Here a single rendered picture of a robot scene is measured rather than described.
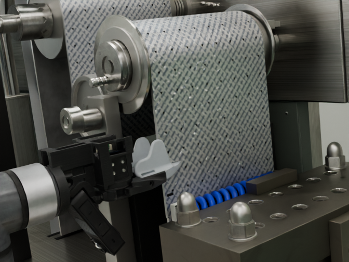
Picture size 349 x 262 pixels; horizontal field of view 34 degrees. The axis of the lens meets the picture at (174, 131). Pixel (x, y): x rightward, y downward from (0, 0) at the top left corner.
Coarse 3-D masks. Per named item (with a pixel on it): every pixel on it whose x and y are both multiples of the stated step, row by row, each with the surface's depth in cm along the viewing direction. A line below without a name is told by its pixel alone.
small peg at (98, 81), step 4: (104, 76) 84; (92, 80) 82; (96, 80) 82; (100, 80) 83; (104, 80) 83; (108, 80) 83; (92, 84) 82; (96, 84) 82; (100, 84) 83; (104, 84) 83; (108, 84) 84
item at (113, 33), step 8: (104, 32) 85; (112, 32) 84; (120, 32) 82; (104, 40) 86; (112, 40) 84; (120, 40) 82; (128, 40) 81; (128, 48) 81; (136, 48) 80; (264, 48) 95; (136, 56) 80; (136, 64) 80; (136, 72) 81; (136, 80) 81; (128, 88) 83; (136, 88) 82; (120, 96) 85; (128, 96) 84
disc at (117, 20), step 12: (108, 24) 85; (120, 24) 82; (132, 24) 80; (96, 36) 88; (132, 36) 80; (96, 48) 89; (144, 48) 79; (144, 60) 79; (96, 72) 90; (144, 72) 80; (144, 84) 80; (144, 96) 81; (120, 108) 86; (132, 108) 84
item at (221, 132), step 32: (160, 96) 82; (192, 96) 85; (224, 96) 89; (256, 96) 94; (160, 128) 82; (192, 128) 86; (224, 128) 90; (256, 128) 94; (192, 160) 86; (224, 160) 90; (256, 160) 95; (192, 192) 87
